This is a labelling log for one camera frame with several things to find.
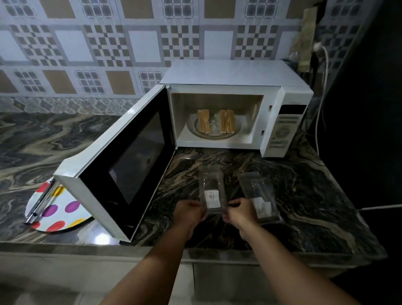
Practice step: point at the triangle sandwich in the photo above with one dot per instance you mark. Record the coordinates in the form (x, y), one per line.
(226, 121)
(204, 121)

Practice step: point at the clear plastic sandwich package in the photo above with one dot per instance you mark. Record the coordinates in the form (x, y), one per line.
(256, 188)
(211, 185)

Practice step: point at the kitchen base cabinet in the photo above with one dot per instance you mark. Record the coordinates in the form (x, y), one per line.
(94, 276)

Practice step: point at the beige wall power strip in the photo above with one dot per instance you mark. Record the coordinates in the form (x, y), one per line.
(307, 41)

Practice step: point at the silver refrigerator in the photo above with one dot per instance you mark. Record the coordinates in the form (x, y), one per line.
(370, 110)

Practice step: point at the person's right forearm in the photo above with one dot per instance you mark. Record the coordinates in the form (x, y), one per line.
(289, 273)

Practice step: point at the metal cutlery piece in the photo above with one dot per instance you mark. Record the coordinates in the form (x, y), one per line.
(39, 207)

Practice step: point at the polka dot plate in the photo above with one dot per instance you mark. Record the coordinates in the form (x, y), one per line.
(62, 216)

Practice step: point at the person's right hand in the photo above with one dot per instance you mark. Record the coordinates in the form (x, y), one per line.
(241, 215)

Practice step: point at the white microwave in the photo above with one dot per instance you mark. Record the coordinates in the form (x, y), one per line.
(226, 72)

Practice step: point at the person's left forearm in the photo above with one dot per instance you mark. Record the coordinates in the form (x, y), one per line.
(147, 276)

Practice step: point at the person's left hand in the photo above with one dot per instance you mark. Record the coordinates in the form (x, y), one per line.
(188, 216)

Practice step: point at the glass turntable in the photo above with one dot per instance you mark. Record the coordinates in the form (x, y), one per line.
(215, 133)

